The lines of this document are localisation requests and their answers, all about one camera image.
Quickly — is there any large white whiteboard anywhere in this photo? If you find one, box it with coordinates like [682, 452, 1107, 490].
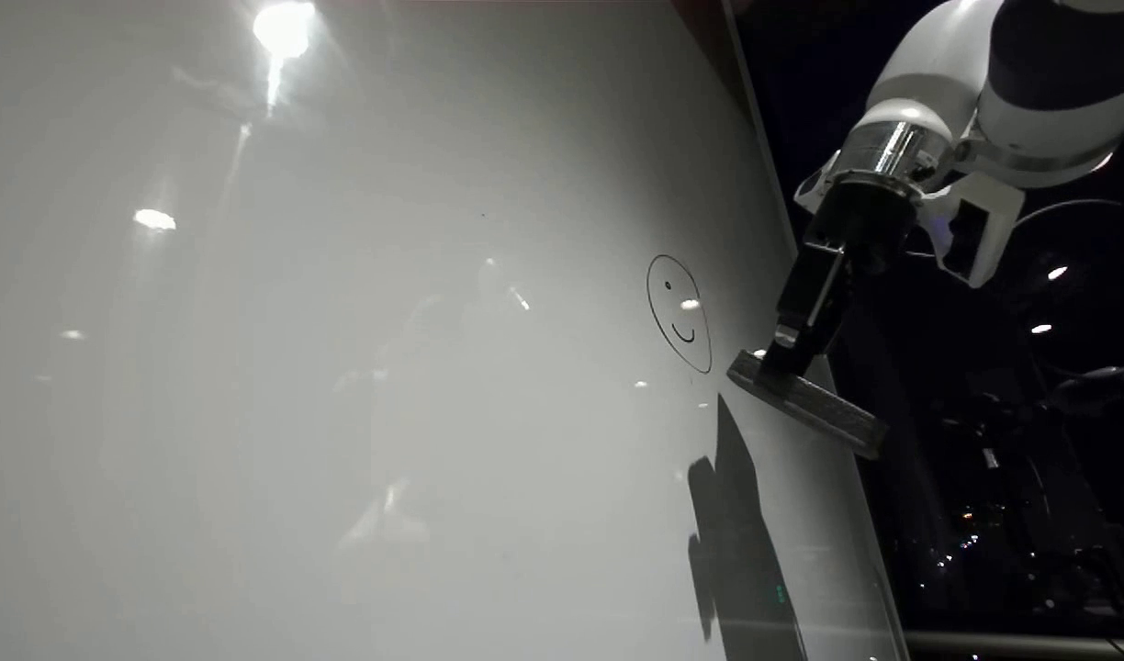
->
[0, 0, 914, 661]

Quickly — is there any black whiteboard duster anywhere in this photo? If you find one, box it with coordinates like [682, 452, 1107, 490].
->
[725, 346, 894, 461]

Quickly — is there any black smiley face drawing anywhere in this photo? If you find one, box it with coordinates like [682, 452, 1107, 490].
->
[642, 248, 715, 379]

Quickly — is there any grey metal rail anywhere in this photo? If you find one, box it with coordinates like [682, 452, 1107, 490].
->
[905, 626, 1124, 661]

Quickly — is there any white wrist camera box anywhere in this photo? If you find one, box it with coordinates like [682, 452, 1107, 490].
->
[933, 168, 1027, 293]

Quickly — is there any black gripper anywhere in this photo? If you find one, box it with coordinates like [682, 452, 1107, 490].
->
[765, 176, 928, 381]

